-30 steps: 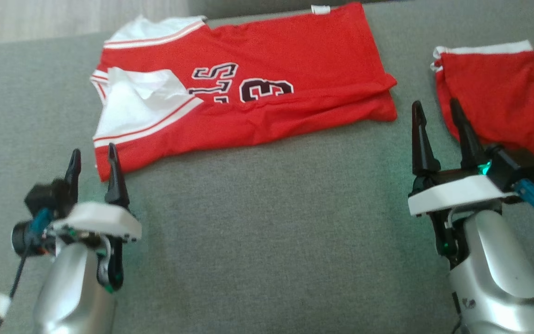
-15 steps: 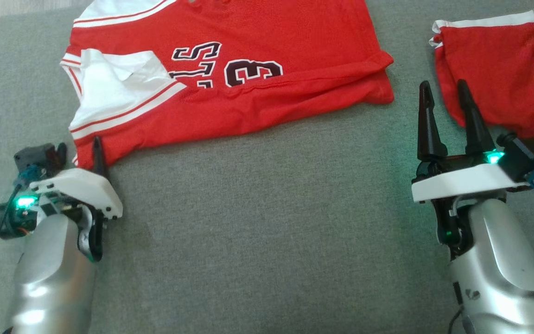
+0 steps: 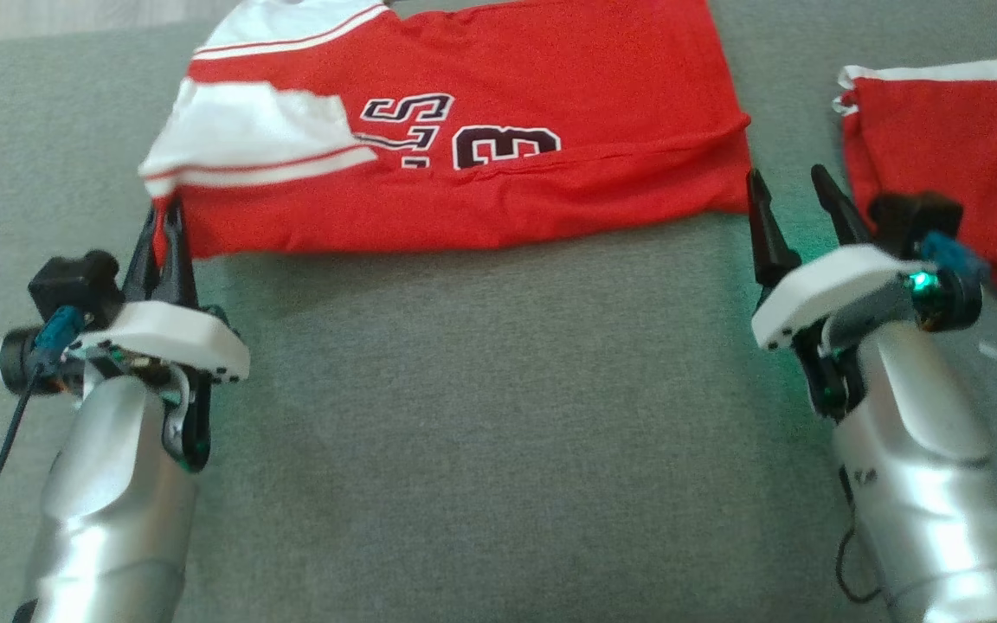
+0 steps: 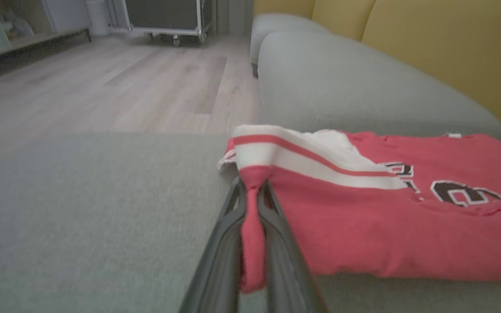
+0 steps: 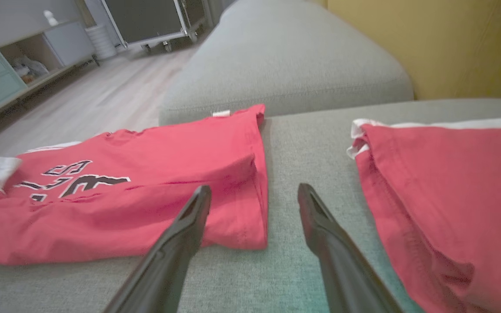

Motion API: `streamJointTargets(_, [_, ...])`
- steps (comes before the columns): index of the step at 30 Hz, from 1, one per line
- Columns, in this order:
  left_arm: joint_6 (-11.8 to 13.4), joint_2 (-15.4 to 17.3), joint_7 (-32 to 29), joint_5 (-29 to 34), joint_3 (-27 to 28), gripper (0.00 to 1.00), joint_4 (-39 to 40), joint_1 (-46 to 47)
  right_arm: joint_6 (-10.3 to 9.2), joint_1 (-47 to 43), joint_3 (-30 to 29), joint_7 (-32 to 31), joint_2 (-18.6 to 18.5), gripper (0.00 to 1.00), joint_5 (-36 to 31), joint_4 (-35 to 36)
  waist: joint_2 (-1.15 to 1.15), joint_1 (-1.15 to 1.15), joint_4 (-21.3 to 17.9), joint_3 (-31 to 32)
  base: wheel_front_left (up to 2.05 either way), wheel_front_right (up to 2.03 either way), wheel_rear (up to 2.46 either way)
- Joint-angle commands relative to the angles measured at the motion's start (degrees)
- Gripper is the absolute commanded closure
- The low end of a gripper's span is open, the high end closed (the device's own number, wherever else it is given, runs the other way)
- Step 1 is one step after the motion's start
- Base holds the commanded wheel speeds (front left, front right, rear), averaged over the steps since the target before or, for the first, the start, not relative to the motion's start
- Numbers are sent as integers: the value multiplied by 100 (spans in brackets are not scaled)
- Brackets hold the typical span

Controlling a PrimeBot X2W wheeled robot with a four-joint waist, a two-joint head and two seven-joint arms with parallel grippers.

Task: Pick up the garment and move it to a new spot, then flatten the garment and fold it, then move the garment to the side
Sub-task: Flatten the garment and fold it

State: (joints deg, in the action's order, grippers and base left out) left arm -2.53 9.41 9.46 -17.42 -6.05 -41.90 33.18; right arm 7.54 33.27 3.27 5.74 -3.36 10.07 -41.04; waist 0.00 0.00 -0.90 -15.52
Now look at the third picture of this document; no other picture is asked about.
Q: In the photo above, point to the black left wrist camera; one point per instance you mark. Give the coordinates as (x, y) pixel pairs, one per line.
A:
(74, 285)

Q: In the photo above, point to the red basketball jersey white trim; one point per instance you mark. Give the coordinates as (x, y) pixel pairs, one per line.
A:
(550, 173)

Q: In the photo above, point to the wide grey sofa seat cushion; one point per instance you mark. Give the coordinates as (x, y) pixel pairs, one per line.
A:
(507, 389)

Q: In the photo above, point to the red basketball shorts white band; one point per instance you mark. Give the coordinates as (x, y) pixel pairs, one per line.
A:
(966, 147)

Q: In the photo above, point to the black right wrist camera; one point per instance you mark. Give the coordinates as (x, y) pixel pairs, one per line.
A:
(910, 216)

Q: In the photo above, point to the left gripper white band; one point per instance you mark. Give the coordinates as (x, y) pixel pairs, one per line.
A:
(178, 337)

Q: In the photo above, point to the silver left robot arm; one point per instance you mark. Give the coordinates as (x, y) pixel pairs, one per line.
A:
(109, 502)

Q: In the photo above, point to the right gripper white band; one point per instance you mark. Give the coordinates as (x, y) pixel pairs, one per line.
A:
(827, 285)

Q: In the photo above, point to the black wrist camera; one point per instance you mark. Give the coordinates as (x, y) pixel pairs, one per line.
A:
(910, 216)
(74, 285)

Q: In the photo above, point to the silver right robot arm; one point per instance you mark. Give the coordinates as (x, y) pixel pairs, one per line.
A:
(914, 450)

